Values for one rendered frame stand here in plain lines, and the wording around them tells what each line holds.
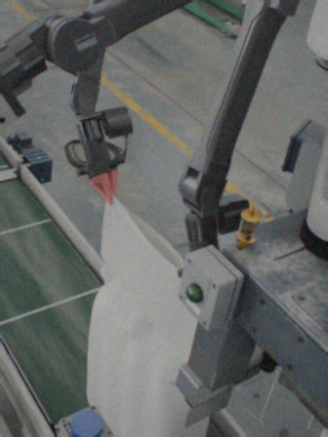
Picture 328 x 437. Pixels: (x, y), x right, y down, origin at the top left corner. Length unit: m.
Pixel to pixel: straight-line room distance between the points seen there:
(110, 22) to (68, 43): 0.07
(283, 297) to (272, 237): 0.12
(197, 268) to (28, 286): 1.36
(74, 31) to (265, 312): 0.48
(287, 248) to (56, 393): 1.11
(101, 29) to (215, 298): 0.42
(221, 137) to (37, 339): 1.10
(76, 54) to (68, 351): 1.21
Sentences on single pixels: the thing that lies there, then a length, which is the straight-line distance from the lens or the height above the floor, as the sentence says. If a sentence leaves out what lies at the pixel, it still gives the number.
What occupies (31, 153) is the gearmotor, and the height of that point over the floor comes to 0.39.
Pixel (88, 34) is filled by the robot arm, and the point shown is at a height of 1.54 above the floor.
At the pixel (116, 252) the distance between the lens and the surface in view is 1.49.
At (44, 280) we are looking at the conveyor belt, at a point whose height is 0.38.
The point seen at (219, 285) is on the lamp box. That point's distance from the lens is 0.83.
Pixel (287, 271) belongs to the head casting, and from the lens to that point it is 0.87.
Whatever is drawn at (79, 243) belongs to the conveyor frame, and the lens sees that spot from 2.31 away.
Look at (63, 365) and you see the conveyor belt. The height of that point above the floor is 0.38.
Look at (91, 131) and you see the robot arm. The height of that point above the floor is 1.17.
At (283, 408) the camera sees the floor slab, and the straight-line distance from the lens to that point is 2.45.
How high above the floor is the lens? 1.88
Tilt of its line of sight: 36 degrees down
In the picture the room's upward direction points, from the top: 9 degrees clockwise
